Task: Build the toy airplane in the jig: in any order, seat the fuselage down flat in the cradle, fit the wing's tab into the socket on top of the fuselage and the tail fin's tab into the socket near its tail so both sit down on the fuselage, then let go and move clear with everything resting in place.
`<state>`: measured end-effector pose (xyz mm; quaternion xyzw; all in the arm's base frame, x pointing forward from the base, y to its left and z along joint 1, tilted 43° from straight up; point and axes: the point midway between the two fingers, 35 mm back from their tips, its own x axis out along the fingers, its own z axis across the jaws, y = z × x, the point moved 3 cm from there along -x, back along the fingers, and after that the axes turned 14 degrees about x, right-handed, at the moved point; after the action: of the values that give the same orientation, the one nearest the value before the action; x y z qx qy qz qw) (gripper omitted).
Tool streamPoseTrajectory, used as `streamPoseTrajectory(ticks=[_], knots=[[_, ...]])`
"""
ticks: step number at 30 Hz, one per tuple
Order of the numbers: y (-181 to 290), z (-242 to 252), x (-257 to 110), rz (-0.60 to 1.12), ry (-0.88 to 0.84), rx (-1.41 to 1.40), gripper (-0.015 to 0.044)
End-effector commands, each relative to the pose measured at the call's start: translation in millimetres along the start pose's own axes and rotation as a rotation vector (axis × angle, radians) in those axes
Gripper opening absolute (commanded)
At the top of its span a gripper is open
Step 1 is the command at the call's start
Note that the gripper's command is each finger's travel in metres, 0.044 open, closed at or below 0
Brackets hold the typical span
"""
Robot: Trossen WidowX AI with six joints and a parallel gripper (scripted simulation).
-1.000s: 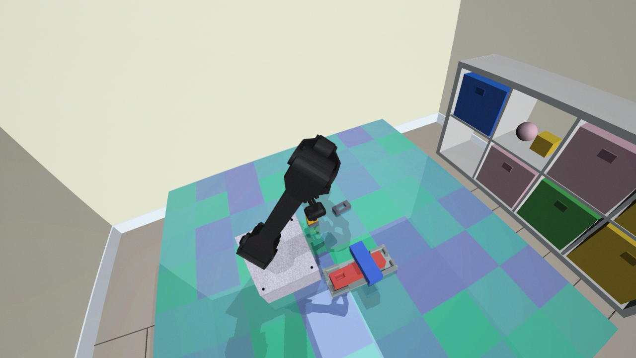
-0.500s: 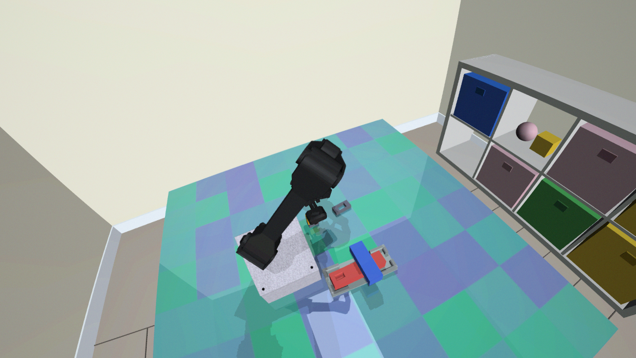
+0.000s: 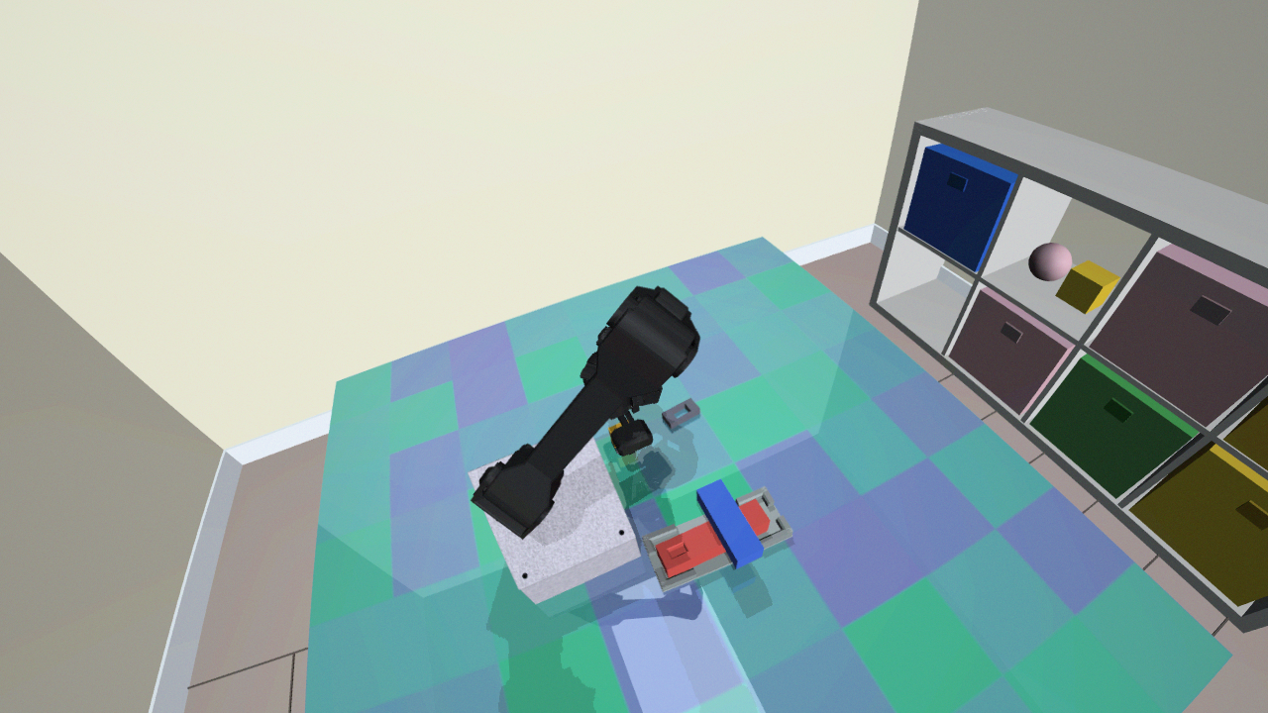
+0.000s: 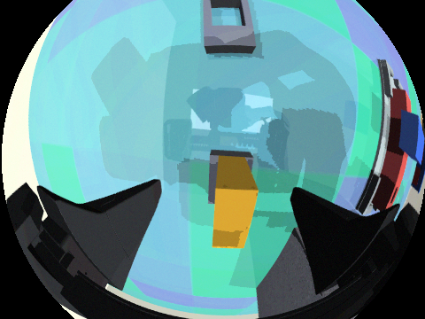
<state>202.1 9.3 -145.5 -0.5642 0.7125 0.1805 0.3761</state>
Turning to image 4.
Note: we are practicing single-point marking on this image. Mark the blue bar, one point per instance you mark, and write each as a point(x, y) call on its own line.
point(411, 137)

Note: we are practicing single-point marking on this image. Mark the grey rectangular frame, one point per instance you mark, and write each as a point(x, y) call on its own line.
point(232, 38)

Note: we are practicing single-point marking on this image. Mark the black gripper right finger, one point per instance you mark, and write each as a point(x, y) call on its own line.
point(334, 237)

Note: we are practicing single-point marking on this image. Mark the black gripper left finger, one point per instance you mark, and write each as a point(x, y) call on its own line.
point(107, 230)

